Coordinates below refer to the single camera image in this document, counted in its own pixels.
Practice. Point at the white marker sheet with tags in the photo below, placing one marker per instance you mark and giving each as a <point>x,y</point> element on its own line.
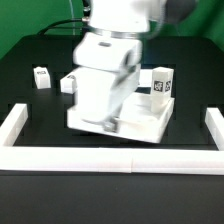
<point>145,78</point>

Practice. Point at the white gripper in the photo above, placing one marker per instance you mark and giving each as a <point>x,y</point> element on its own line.
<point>101,93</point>

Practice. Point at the white U-shaped fence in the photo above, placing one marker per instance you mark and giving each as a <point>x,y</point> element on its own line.
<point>125,160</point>

